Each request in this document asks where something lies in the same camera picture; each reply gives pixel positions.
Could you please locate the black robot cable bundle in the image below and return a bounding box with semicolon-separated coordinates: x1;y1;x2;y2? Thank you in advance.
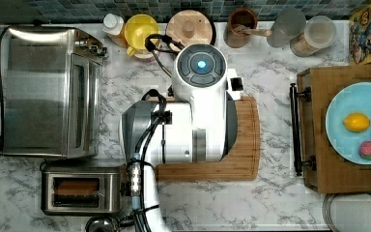
127;88;169;232

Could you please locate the frosted plastic cup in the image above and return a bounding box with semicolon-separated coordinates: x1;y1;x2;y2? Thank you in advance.
267;8;306;47

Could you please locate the wooden spoon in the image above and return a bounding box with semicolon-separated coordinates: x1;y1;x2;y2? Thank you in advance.
235;24;271;37

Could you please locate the bread slice in toaster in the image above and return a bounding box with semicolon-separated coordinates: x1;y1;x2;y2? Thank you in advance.
54;179;100;195

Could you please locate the bamboo cutting board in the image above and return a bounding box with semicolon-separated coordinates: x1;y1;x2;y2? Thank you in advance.
156;96;261;182

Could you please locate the red toy strawberry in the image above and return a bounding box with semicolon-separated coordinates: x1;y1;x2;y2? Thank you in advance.
358;141;371;160

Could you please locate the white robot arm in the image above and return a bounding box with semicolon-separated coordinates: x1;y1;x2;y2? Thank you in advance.
119;43;238;232

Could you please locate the yellow mug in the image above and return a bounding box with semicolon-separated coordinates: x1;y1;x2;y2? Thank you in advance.
125;14;159;57

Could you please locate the wooden serving tray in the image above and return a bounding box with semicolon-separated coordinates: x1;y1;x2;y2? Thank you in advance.
290;64;371;193

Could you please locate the clear jar with cereal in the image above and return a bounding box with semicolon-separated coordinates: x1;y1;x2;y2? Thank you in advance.
290;15;336;57

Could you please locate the silver two-slot toaster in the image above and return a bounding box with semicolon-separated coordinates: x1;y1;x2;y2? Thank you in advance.
41;159;124;216

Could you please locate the white round bowl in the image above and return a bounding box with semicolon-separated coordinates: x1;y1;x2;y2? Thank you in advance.
322;193;371;232

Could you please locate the silver toaster oven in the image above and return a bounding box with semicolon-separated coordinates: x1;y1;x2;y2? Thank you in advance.
0;26;107;159

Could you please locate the brown wooden cup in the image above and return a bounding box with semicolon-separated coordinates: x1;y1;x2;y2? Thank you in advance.
223;8;258;48

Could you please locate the dark canister with wooden lid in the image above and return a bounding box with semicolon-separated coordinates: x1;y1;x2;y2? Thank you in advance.
165;10;216;46

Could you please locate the small metal pot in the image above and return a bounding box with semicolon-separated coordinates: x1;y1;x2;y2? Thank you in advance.
85;217;118;232

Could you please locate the yellow lemon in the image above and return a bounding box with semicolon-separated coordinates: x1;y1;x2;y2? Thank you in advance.
343;112;370;132

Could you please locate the white capped bottle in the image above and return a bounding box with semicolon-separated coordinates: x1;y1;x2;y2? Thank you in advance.
102;14;128;48

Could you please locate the light blue plate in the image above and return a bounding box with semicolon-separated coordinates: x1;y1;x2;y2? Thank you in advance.
325;82;371;165

